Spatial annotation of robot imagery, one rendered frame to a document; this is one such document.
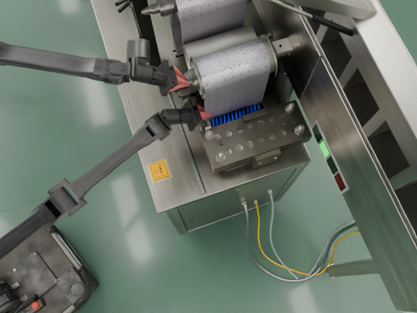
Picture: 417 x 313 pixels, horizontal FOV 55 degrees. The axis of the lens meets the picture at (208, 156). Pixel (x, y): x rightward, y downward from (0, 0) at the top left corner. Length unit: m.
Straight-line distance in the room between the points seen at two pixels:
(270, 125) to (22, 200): 1.75
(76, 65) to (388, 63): 0.84
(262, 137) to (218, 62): 0.36
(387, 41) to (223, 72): 0.53
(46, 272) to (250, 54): 1.59
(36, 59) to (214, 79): 0.54
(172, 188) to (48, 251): 1.00
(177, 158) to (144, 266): 1.01
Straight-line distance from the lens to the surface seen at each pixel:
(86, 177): 1.33
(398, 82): 1.00
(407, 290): 1.29
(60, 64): 1.27
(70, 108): 2.87
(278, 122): 1.57
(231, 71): 1.34
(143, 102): 1.75
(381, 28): 1.06
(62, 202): 1.33
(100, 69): 1.24
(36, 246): 2.42
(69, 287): 2.30
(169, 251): 2.48
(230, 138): 1.53
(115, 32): 1.95
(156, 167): 1.61
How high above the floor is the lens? 2.46
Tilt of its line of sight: 72 degrees down
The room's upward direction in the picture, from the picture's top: 2 degrees counter-clockwise
